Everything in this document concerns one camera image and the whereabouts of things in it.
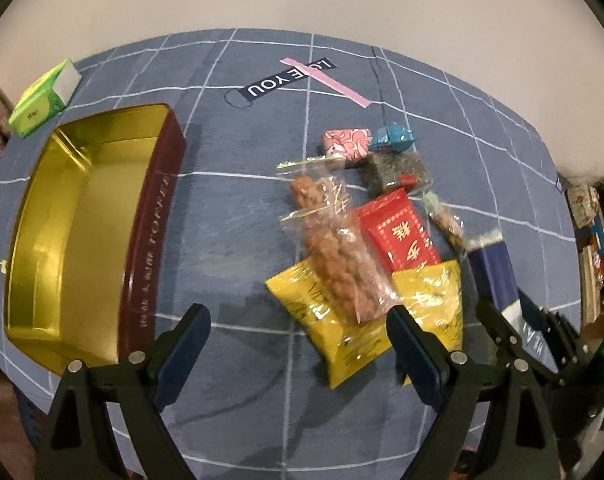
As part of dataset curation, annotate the clear bag of fried twists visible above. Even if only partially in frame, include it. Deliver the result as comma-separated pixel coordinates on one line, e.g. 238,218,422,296
276,156,400,325

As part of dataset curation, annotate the dark sesame snack bar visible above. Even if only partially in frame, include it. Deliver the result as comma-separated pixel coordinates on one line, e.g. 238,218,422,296
358,151,432,198

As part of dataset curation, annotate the teal wrapped candy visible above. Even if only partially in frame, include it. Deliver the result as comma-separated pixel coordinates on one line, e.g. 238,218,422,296
368,124,416,153

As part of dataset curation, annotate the cluttered side shelf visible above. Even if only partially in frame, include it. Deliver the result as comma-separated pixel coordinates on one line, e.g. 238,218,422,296
558,174,604,344

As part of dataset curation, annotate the yellow snack packet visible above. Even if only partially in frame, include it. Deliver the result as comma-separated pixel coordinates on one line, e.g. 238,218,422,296
265,260,391,389
390,259,465,387

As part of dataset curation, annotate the navy blue snack packet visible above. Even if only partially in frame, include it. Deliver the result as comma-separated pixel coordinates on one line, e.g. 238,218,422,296
466,229,557,372

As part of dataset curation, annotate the green tissue pack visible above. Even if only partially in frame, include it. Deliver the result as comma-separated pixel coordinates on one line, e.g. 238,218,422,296
8,58,82,138

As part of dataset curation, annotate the pink floral candy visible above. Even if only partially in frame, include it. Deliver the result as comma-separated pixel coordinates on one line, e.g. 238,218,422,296
323,129,372,162

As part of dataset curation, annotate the small clear nut packet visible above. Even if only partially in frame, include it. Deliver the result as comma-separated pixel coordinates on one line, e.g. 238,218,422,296
422,191,466,252

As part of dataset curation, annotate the blue checked tablecloth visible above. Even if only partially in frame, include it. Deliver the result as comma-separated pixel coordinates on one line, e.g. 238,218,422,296
0,27,583,480

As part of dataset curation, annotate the gold and maroon toffee tin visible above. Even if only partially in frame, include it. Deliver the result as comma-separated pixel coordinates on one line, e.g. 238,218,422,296
4,103,186,375

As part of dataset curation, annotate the red snack packet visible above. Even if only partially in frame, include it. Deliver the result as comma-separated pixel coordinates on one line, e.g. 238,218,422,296
356,188,441,274

